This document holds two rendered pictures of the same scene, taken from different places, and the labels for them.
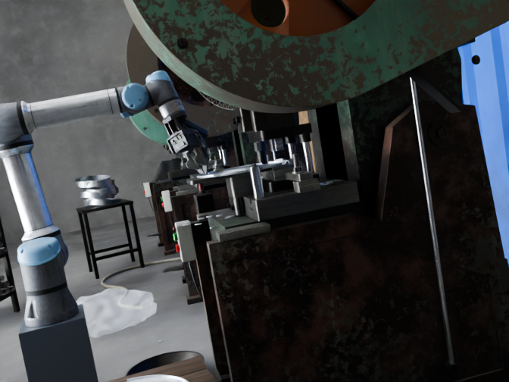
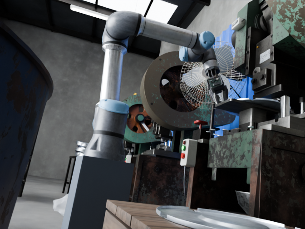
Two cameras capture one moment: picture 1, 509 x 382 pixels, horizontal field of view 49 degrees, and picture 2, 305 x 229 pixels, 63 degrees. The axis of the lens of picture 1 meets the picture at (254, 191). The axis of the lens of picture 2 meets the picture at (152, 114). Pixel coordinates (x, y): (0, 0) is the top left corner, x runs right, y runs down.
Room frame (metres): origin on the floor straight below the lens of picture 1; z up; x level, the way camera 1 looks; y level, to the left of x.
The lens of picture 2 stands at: (0.68, 0.55, 0.41)
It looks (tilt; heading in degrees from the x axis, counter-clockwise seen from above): 14 degrees up; 357
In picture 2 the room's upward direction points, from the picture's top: 9 degrees clockwise
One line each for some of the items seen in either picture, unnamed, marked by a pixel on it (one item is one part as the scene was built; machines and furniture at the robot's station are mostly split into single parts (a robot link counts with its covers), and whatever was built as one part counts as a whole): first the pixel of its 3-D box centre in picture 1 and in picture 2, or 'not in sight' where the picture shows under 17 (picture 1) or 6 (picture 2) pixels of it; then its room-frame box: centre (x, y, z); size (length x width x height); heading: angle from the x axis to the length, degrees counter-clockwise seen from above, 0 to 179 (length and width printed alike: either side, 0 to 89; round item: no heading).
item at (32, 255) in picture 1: (42, 262); (111, 116); (1.64, 0.65, 0.62); 0.13 x 0.12 x 0.14; 13
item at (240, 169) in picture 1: (242, 168); (255, 109); (1.75, 0.02, 0.78); 0.29 x 0.29 x 0.01
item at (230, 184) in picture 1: (231, 192); (245, 121); (1.74, 0.07, 0.72); 0.25 x 0.14 x 0.14; 101
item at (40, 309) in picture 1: (49, 301); (106, 146); (1.63, 0.65, 0.50); 0.15 x 0.15 x 0.10
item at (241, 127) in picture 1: (255, 82); (272, 63); (1.76, -0.06, 1.04); 0.17 x 0.15 x 0.30; 101
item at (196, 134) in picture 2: (207, 217); (200, 146); (2.03, 0.19, 0.62); 0.10 x 0.06 x 0.20; 11
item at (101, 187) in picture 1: (107, 222); (83, 168); (4.59, 1.24, 0.40); 0.45 x 0.40 x 0.79; 23
